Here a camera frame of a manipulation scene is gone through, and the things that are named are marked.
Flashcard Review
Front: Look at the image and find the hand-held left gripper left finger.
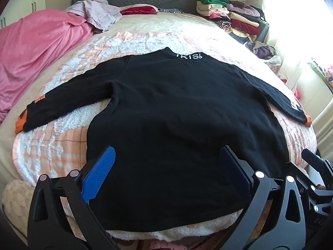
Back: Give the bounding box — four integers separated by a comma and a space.
27, 146, 123, 250

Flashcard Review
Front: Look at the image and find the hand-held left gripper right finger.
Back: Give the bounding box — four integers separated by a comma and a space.
213, 145, 306, 250

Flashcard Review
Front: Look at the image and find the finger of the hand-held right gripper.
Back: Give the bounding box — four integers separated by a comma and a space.
297, 170, 326, 198
302, 148, 333, 185

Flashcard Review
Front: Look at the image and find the black long-sleeved sweater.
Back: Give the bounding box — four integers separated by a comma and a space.
16, 47, 313, 232

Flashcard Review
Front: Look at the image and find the bag of clothes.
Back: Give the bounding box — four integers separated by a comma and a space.
245, 40, 283, 67

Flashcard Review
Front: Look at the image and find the pile of folded clothes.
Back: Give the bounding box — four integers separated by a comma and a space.
196, 0, 270, 42

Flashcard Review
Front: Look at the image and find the small red item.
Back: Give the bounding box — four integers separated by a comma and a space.
280, 78, 302, 100

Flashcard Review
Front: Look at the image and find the colourful floral cloth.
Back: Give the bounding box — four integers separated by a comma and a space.
308, 59, 333, 94

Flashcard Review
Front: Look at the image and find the pink blanket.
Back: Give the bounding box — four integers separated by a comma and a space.
0, 9, 95, 123

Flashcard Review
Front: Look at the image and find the black storage box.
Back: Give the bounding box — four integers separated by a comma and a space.
257, 21, 270, 42

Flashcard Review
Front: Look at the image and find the lilac garment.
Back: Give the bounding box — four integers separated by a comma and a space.
66, 0, 123, 33

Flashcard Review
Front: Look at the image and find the bed with beige sheet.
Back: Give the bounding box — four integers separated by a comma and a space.
0, 4, 320, 250

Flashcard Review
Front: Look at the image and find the red pillow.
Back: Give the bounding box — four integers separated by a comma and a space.
120, 5, 158, 15

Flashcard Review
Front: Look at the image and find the dark patterned cloth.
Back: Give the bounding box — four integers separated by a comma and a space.
157, 8, 185, 14

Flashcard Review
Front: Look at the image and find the white wardrobe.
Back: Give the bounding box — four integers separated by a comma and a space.
0, 0, 47, 29

